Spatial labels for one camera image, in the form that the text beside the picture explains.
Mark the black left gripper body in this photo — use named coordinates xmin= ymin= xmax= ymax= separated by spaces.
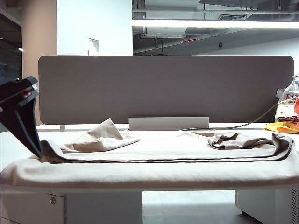
xmin=0 ymin=76 xmax=39 ymax=113

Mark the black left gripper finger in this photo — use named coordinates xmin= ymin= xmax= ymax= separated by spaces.
xmin=0 ymin=93 xmax=44 ymax=160

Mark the beige T-shirt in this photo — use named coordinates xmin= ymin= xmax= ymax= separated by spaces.
xmin=0 ymin=118 xmax=296 ymax=189

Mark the white drawer cabinet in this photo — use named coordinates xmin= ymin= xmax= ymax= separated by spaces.
xmin=0 ymin=186 xmax=143 ymax=224

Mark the dark grey box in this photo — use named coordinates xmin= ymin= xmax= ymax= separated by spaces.
xmin=128 ymin=117 xmax=210 ymax=131

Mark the grey fabric desk partition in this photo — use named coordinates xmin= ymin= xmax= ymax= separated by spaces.
xmin=38 ymin=55 xmax=295 ymax=125

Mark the long ceiling light strip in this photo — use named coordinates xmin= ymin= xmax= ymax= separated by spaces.
xmin=132 ymin=19 xmax=299 ymax=29

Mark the ceiling air vent grille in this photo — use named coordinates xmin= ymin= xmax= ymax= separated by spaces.
xmin=214 ymin=14 xmax=247 ymax=21

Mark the white vented cabinet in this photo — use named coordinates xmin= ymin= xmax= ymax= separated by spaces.
xmin=235 ymin=189 xmax=299 ymax=224

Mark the yellow cloth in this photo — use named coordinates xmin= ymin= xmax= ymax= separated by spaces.
xmin=264 ymin=121 xmax=299 ymax=134

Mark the clear printed snack bag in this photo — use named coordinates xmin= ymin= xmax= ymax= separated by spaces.
xmin=274 ymin=74 xmax=299 ymax=123

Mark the orange cloth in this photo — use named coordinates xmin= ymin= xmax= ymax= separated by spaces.
xmin=294 ymin=98 xmax=299 ymax=129

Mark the metal wall plate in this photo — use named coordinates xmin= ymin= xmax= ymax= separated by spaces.
xmin=87 ymin=37 xmax=99 ymax=56

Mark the grey ceiling duct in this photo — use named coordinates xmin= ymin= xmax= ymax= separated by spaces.
xmin=139 ymin=26 xmax=233 ymax=39

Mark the grey power cable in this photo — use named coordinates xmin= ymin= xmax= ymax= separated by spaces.
xmin=181 ymin=102 xmax=280 ymax=131

